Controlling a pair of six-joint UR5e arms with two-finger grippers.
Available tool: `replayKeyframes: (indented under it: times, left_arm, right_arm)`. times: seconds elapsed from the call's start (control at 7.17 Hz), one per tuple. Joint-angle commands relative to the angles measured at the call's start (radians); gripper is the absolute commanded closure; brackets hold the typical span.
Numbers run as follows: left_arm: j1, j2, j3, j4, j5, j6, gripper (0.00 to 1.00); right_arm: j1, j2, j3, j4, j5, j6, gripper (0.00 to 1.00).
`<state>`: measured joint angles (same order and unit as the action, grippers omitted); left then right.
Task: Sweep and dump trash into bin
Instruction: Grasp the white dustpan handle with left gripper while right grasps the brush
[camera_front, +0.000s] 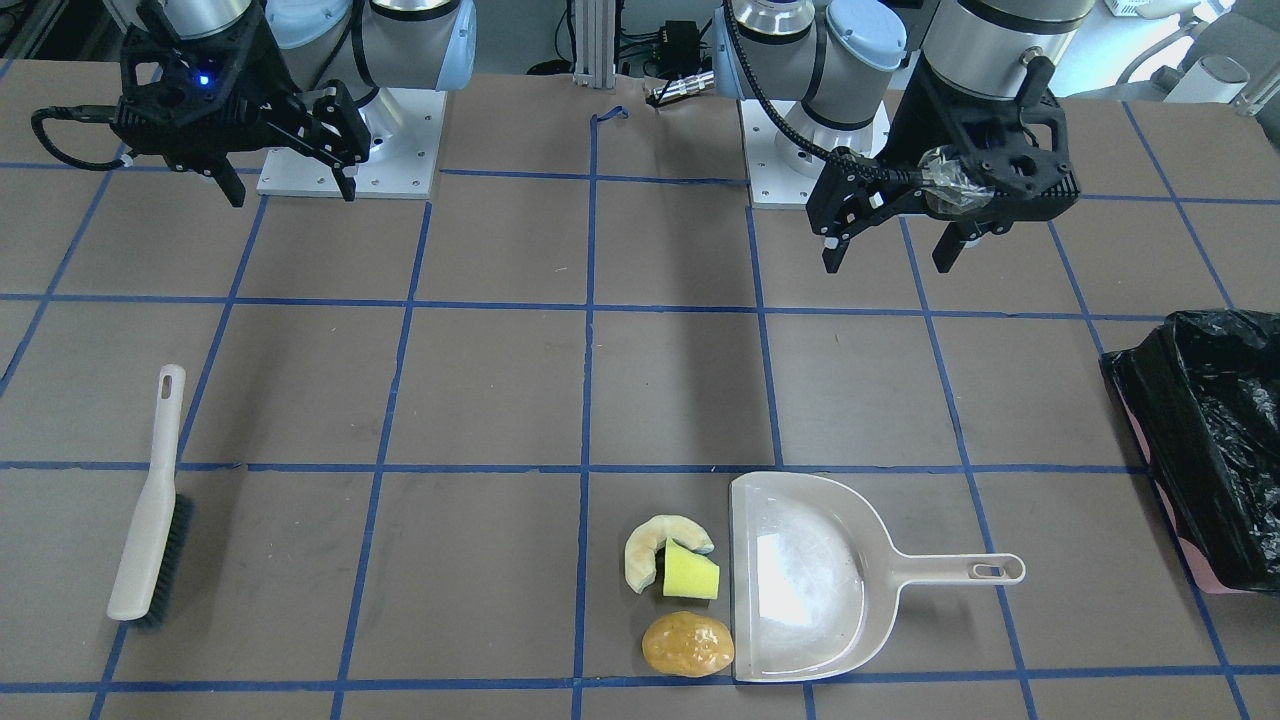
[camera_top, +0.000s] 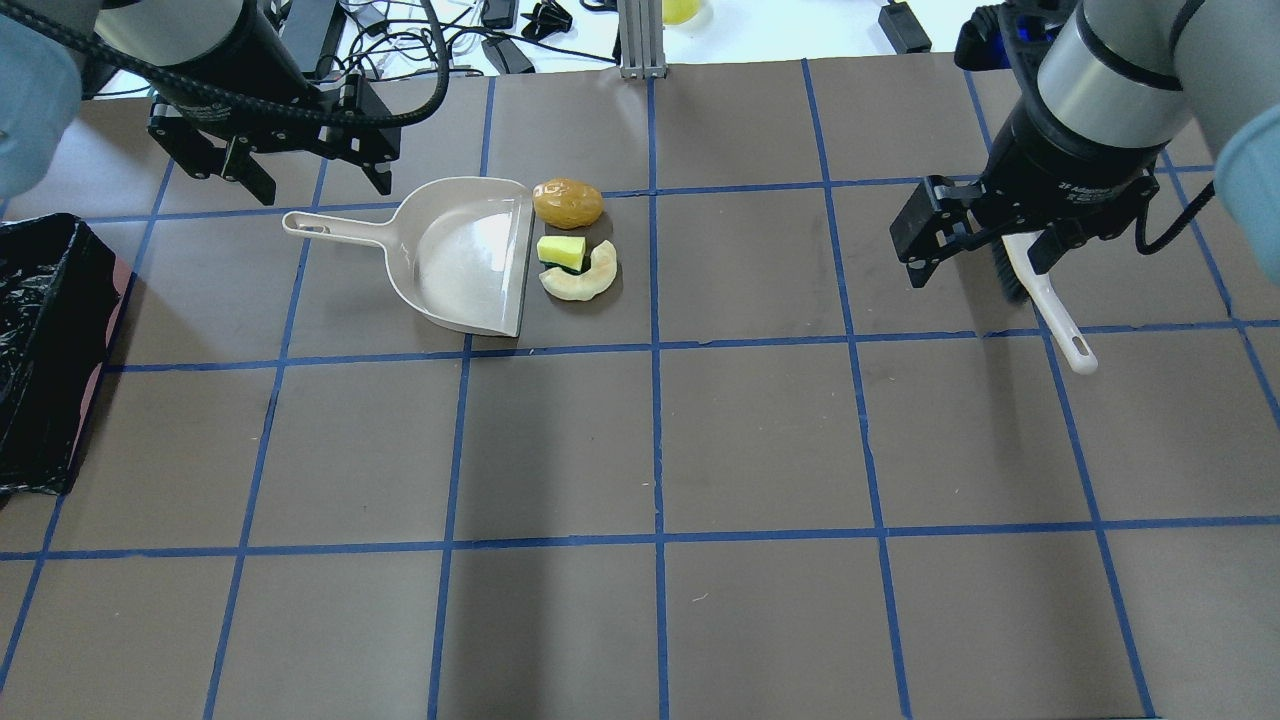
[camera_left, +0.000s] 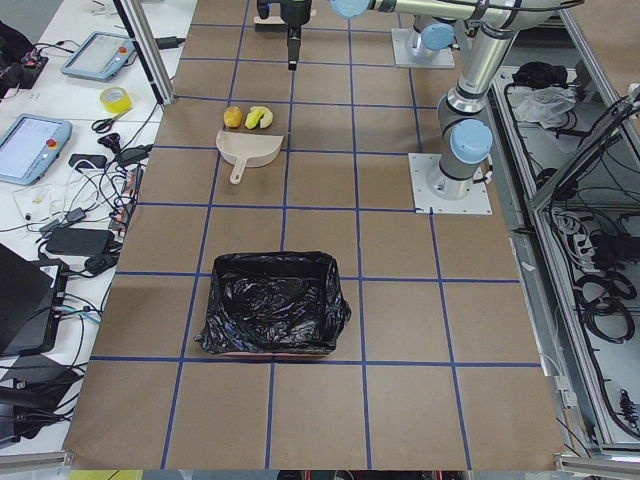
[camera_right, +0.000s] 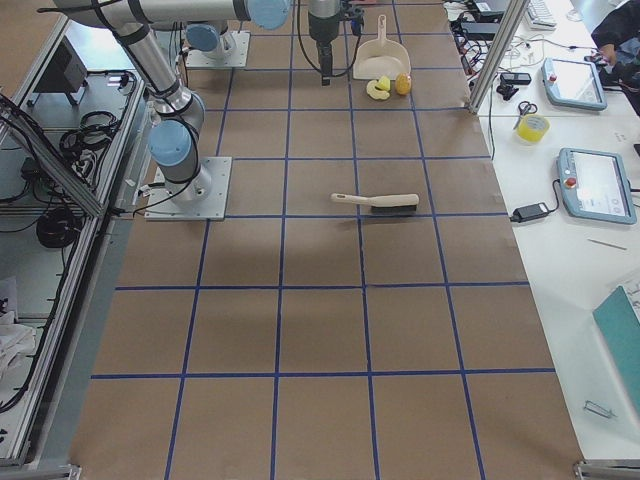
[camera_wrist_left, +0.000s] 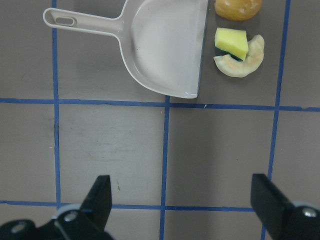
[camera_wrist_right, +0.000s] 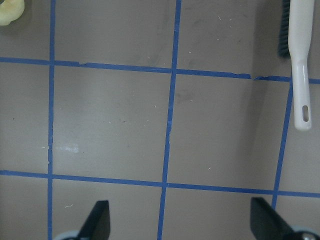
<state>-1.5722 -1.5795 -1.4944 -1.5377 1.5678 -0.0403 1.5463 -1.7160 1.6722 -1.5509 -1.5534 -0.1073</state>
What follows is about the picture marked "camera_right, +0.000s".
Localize blue teach pendant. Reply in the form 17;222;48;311
541;58;608;111
556;148;637;225

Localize beige hand brush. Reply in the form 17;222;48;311
330;193;420;215

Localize black handled scissors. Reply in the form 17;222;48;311
513;101;538;130

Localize aluminium frame post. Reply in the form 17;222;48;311
467;0;529;114

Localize yellow tape roll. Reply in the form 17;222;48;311
515;114;550;144

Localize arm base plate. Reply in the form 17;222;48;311
186;25;250;70
144;157;232;221

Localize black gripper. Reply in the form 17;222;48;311
316;41;333;86

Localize near blue teach pendant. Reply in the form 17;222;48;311
556;148;637;225

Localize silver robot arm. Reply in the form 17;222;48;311
54;1;291;203

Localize far blue teach pendant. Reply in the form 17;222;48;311
541;58;608;111

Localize yellow sponge wedge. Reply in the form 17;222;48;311
376;76;391;92

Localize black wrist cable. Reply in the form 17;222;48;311
296;0;352;78

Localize orange bread roll toy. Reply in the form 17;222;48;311
394;73;412;96

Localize teal notebook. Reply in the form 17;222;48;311
593;286;639;375

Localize black power adapter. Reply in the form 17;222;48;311
510;202;550;223

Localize beige dustpan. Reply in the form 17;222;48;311
352;14;411;80

